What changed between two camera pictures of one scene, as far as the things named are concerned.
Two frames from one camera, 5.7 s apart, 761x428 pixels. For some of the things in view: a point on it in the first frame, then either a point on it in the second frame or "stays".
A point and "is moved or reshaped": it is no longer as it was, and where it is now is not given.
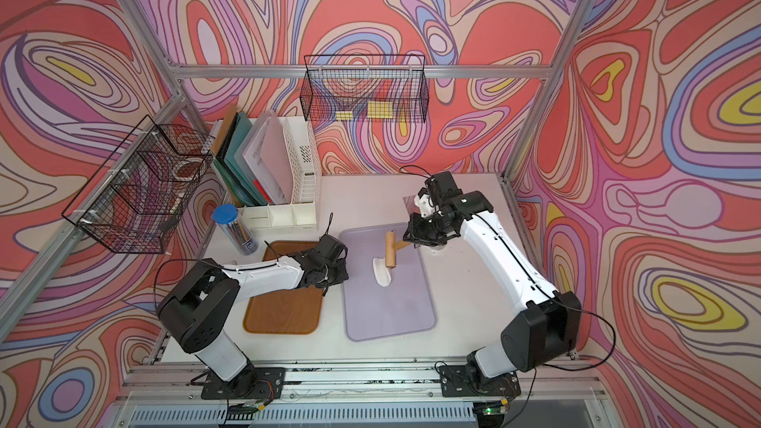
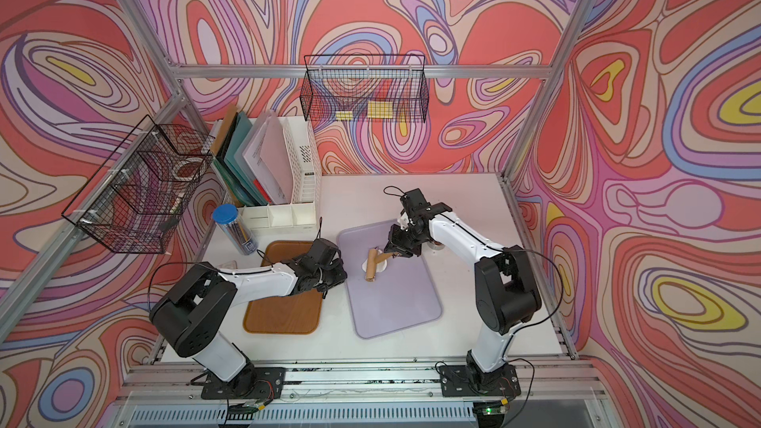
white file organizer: (304, 158) stays
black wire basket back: (377, 88) stays
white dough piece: (381, 271) is moved or reshaped
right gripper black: (416, 235) -> (394, 245)
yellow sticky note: (380, 109) stays
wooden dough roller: (390, 249) is moved or reshaped
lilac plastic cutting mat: (373, 310) stays
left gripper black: (341, 264) stays
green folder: (230, 167) stays
